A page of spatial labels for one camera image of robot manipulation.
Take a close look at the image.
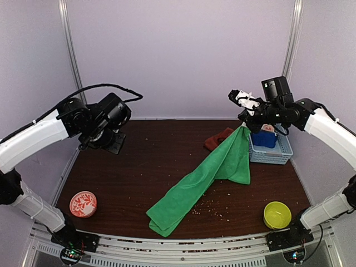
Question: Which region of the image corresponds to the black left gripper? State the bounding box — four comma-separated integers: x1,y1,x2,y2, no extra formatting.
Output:
85,123,127,155

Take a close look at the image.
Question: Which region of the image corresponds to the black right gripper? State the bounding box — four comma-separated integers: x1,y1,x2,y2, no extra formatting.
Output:
238,97,283,134

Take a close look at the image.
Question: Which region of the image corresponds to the green microfibre towel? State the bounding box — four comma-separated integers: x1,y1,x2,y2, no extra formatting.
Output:
146,125,251,238

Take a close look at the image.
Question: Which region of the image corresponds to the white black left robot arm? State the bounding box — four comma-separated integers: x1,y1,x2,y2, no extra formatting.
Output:
1,93,131,247

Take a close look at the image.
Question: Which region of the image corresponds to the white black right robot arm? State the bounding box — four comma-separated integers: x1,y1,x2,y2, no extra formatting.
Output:
229,76,355,246

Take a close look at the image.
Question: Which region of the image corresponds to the orange white patterned cloth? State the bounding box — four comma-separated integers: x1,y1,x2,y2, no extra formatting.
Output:
261,124,275,132

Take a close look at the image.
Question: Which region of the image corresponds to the blue folded towel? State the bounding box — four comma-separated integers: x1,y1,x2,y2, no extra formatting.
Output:
251,131,278,149

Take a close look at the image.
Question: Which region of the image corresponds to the light blue perforated basket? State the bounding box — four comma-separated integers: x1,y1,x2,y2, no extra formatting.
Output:
249,125,293,165

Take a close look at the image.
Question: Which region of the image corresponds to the red white patterned plate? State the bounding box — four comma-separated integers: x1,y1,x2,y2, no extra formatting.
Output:
69,191,97,219

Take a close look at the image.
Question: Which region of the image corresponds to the dark red towel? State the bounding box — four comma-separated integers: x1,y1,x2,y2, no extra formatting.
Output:
203,127,234,151

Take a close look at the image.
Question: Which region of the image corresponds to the yellow-green bowl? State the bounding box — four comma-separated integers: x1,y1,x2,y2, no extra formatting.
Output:
263,201,291,230

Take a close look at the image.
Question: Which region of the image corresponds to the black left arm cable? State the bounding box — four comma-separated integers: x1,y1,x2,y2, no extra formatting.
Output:
33,82,144,125

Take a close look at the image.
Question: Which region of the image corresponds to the right aluminium frame post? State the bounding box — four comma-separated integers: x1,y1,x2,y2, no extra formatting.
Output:
281,0,304,82

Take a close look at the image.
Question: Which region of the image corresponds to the aluminium frame post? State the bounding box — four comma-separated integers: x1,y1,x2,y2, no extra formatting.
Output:
58,0,87,104
281,0,304,82

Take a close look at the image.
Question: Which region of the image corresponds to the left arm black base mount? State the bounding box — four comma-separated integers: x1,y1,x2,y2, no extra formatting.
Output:
47,221,100,253

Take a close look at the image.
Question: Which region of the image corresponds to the aluminium front rail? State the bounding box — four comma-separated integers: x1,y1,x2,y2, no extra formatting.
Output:
22,222,343,266

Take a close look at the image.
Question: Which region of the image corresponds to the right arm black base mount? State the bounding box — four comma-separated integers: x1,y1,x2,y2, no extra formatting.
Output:
265,222,314,251

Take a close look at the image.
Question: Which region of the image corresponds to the left aluminium frame post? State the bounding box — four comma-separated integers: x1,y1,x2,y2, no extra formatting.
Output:
58,0,87,104

